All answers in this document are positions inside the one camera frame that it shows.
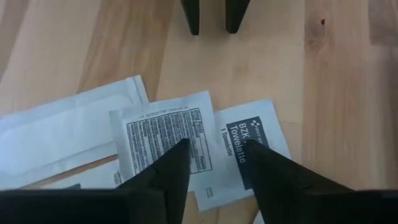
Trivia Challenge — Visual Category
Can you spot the white BZK antiseptic towelette packet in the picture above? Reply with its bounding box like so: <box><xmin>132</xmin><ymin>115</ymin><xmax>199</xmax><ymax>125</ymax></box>
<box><xmin>21</xmin><ymin>158</ymin><xmax>125</xmax><ymax>190</ymax></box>
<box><xmin>194</xmin><ymin>99</ymin><xmax>292</xmax><ymax>212</ymax></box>
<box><xmin>108</xmin><ymin>90</ymin><xmax>224</xmax><ymax>192</ymax></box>

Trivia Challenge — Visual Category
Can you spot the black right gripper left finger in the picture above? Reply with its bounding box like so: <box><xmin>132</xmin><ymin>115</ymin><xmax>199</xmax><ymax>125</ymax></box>
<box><xmin>0</xmin><ymin>138</ymin><xmax>192</xmax><ymax>224</ymax></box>

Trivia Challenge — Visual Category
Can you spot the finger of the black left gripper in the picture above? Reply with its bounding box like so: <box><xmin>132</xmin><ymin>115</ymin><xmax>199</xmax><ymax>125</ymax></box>
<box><xmin>180</xmin><ymin>0</ymin><xmax>201</xmax><ymax>36</ymax></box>
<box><xmin>225</xmin><ymin>0</ymin><xmax>251</xmax><ymax>34</ymax></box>

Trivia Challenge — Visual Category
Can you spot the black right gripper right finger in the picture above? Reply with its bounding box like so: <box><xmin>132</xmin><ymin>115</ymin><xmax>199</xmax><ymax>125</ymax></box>
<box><xmin>246</xmin><ymin>139</ymin><xmax>398</xmax><ymax>224</ymax></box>

